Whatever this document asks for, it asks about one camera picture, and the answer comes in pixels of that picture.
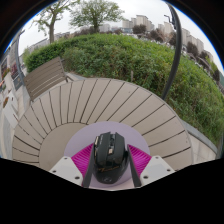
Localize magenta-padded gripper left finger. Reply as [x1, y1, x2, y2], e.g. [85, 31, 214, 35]
[49, 143, 96, 188]

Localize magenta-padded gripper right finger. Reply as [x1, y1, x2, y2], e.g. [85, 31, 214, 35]
[126, 144, 177, 188]

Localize black computer mouse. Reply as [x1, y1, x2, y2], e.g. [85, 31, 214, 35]
[92, 131, 130, 185]

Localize lilac mouse pad with wrist rest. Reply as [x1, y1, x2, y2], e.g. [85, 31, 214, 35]
[63, 121, 152, 188]

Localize white planter box with flowers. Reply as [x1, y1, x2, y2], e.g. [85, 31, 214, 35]
[1, 91, 19, 129]

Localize beige slatted outdoor chair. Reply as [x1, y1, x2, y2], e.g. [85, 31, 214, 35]
[23, 55, 74, 103]

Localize green hedge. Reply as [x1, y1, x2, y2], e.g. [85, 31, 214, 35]
[23, 33, 224, 148]

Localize dark curved umbrella pole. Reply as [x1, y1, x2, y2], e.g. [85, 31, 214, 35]
[161, 3, 183, 101]

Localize tall grey sign pillar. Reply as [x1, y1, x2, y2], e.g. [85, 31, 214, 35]
[9, 29, 27, 88]

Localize tree with bare trunk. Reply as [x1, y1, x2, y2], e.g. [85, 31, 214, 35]
[33, 0, 81, 44]

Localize distant apartment buildings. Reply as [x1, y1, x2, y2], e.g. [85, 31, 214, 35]
[121, 14, 214, 68]

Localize round leafy tree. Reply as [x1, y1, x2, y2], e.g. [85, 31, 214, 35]
[69, 0, 125, 34]

